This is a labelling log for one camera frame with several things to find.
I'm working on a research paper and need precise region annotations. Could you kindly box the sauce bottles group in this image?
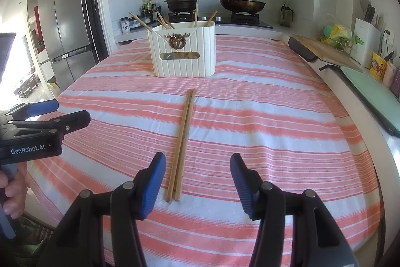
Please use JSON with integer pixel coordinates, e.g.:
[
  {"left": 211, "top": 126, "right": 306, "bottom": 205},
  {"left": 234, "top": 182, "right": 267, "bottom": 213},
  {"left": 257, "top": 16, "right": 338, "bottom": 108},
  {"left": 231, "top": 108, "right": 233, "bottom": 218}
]
[{"left": 141, "top": 0, "right": 161, "bottom": 23}]

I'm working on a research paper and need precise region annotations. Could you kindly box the white knife block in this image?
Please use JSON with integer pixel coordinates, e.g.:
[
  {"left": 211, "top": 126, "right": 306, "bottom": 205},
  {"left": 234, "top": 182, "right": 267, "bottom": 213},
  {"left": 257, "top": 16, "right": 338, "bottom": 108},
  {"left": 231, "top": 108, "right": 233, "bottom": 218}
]
[{"left": 350, "top": 18, "right": 380, "bottom": 68}]

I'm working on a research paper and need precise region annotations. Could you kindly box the grey steel refrigerator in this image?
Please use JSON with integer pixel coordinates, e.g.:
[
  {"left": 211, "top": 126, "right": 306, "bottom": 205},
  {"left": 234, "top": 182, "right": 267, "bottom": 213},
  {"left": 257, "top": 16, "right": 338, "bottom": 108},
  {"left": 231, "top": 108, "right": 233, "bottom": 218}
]
[{"left": 37, "top": 0, "right": 101, "bottom": 91}]

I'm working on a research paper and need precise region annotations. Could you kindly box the wooden cutting board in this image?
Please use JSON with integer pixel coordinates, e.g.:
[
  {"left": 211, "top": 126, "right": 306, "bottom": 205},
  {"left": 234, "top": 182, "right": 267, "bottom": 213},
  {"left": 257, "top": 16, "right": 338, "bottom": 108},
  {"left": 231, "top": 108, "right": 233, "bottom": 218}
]
[{"left": 292, "top": 35, "right": 364, "bottom": 73}]

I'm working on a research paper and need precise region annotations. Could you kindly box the yellow printed cup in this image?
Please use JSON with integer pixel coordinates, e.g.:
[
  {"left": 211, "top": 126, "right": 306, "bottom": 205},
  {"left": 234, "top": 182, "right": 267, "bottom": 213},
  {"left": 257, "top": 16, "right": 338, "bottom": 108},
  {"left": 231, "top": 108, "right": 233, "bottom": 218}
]
[{"left": 369, "top": 52, "right": 387, "bottom": 81}]

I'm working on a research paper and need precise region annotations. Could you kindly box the black pot red lid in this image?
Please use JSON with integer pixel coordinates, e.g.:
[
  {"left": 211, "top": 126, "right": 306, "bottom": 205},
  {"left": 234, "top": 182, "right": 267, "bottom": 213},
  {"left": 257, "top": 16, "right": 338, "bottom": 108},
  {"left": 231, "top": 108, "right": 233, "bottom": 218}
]
[{"left": 165, "top": 0, "right": 198, "bottom": 13}]

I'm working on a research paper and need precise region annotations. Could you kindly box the spice jar rack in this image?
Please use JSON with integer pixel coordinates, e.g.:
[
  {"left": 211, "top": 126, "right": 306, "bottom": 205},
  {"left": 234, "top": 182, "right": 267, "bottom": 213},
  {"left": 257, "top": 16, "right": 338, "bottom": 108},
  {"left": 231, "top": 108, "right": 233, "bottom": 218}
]
[{"left": 120, "top": 16, "right": 143, "bottom": 34}]

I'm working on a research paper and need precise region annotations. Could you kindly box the person's left hand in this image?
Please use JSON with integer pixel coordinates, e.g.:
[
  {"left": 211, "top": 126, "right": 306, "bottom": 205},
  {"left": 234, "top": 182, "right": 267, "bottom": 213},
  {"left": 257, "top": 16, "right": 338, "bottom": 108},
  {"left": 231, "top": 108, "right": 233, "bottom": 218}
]
[{"left": 0, "top": 162, "right": 28, "bottom": 219}]

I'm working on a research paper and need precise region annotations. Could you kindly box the yellow green plastic bag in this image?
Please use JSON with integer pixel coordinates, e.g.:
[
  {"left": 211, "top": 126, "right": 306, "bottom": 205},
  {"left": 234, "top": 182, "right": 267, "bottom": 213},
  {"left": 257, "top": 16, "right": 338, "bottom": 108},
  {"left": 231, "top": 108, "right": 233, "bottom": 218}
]
[{"left": 319, "top": 24, "right": 353, "bottom": 50}]

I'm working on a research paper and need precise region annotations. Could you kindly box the black wok glass lid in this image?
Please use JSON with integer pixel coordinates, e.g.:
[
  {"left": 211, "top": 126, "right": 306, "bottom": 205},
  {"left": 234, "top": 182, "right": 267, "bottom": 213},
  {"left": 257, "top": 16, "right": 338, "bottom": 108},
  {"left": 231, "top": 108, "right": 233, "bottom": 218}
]
[{"left": 219, "top": 0, "right": 266, "bottom": 14}]

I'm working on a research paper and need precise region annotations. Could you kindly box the single wooden chopstick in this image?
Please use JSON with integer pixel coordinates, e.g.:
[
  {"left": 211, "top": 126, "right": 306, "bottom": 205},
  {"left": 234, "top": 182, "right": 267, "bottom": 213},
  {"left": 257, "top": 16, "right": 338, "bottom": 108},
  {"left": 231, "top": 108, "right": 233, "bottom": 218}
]
[{"left": 129, "top": 12, "right": 153, "bottom": 32}]

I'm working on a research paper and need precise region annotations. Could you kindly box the striped pink white tablecloth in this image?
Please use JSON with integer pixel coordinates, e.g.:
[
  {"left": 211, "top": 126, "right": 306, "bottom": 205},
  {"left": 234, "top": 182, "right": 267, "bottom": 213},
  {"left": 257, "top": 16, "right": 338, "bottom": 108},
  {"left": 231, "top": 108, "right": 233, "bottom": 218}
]
[{"left": 28, "top": 35, "right": 383, "bottom": 266}]

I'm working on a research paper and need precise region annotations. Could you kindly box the purple soap bottle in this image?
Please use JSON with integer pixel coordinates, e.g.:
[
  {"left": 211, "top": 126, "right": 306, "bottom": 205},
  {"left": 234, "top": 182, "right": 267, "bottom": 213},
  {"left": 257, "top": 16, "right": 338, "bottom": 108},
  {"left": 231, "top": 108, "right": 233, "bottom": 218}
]
[{"left": 390, "top": 68, "right": 400, "bottom": 98}]

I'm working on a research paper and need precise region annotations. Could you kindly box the dark glass kettle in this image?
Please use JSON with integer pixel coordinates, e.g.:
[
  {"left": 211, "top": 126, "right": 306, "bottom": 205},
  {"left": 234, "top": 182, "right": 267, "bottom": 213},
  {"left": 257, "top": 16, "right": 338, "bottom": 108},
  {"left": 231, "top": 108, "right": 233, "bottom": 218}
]
[{"left": 279, "top": 4, "right": 294, "bottom": 27}]

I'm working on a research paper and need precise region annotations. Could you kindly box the black gas cooktop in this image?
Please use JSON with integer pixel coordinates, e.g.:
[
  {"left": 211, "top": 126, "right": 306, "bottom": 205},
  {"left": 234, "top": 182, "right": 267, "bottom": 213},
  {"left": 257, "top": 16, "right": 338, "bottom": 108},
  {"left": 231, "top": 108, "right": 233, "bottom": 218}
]
[{"left": 168, "top": 12, "right": 274, "bottom": 29}]

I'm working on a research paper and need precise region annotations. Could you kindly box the green cutting board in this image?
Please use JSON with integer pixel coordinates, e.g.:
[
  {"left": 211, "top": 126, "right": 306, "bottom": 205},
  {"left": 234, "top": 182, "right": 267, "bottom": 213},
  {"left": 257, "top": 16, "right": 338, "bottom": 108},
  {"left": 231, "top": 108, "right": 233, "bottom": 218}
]
[{"left": 338, "top": 66, "right": 400, "bottom": 137}]

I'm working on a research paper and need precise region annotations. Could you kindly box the cream utensil holder box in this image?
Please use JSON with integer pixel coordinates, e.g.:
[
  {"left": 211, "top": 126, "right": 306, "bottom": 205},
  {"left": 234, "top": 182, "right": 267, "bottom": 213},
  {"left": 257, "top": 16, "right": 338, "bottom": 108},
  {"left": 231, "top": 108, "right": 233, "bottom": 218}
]
[{"left": 147, "top": 21, "right": 216, "bottom": 77}]

